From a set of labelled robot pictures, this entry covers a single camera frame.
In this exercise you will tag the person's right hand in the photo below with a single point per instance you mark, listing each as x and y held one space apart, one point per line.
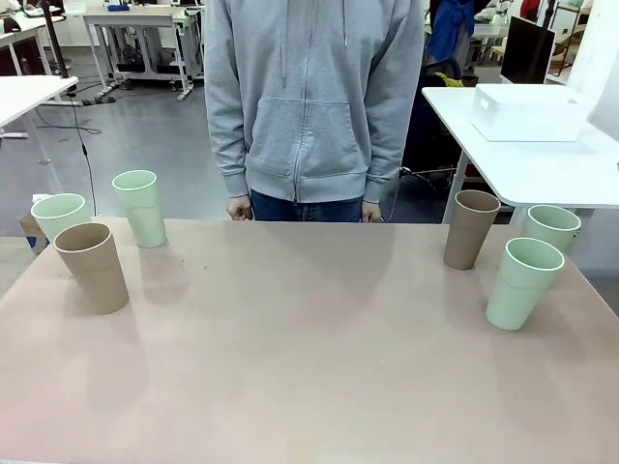
240 209

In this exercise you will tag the person's left hand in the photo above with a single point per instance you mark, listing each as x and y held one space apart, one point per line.
372 212

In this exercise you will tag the pale green cup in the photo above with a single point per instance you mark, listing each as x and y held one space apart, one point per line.
58 212
142 217
551 227
517 295

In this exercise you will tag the brown paper cup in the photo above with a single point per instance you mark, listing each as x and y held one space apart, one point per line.
469 237
94 275

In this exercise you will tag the white plastic basket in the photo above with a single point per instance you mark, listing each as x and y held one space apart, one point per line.
527 121

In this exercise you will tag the grey-sleeved left forearm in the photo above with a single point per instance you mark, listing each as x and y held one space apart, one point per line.
387 154

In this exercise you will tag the grey-sleeved right forearm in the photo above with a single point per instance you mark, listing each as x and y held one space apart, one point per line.
229 154

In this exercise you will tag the black office chair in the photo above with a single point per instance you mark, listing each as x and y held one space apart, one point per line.
430 135

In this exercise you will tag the person in grey hoodie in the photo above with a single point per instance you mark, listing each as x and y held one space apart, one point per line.
309 96

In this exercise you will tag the blue jacket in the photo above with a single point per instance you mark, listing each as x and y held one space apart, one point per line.
450 34

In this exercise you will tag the cardboard box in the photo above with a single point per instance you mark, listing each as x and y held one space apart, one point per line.
34 232

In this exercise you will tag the white height-adjustable desk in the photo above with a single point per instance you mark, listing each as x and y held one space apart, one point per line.
135 19

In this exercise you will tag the black computer monitor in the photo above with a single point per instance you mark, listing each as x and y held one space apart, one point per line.
527 48

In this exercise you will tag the white rounded-corner table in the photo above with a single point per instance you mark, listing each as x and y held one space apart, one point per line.
24 96

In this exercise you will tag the black stand pole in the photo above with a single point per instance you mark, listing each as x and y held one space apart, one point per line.
57 43

